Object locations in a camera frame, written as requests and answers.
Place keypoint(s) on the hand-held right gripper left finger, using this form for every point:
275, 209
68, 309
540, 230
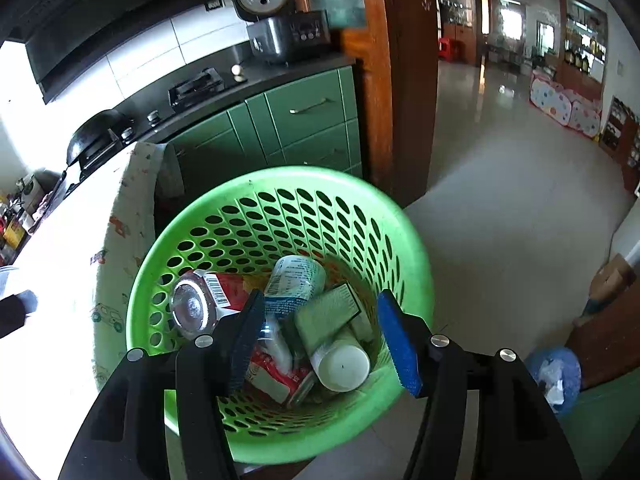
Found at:
247, 345

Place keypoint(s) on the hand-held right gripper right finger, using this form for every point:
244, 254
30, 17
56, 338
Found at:
400, 345

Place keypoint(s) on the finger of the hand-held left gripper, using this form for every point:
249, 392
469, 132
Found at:
12, 315

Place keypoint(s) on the red and white can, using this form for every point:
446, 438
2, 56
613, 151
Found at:
272, 375

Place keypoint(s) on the white plastic bottle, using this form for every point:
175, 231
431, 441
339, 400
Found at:
342, 365

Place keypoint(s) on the red can with silver top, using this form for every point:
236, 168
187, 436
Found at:
195, 305

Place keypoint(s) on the white milk carton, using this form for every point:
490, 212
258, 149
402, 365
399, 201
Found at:
325, 317

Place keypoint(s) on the white and blue can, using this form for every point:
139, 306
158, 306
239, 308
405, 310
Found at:
295, 280

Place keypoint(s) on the green perforated plastic basket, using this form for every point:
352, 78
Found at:
300, 185

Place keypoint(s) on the printed white tablecloth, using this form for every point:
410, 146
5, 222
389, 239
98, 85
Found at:
75, 240

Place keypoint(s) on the cluttered condiment containers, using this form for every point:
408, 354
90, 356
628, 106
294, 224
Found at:
20, 210

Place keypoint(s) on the blue plastic bag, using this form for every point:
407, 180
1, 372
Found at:
552, 380

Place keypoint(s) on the black wok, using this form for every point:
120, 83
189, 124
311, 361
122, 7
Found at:
95, 132

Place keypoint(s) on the green kitchen cabinet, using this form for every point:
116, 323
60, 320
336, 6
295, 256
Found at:
300, 135

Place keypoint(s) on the brown cardboard box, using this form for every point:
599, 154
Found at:
607, 280

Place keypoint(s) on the low green cabinet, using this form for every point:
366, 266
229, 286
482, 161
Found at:
610, 430

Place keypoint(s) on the white refrigerator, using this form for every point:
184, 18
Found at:
630, 230

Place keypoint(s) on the black gas stove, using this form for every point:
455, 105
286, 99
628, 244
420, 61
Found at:
195, 87

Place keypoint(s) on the polka dot play fence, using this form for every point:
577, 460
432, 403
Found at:
565, 107

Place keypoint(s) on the red plastic stool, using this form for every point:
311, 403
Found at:
450, 49

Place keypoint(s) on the black rice cooker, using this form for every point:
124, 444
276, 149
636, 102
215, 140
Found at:
272, 40

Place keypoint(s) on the dark wooden shelf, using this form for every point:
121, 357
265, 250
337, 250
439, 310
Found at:
620, 130

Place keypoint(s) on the black range hood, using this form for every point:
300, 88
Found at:
100, 20

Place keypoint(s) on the wooden glass cabinet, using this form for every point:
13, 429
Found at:
455, 5

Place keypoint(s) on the wooden display cabinet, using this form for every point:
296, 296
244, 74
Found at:
582, 45

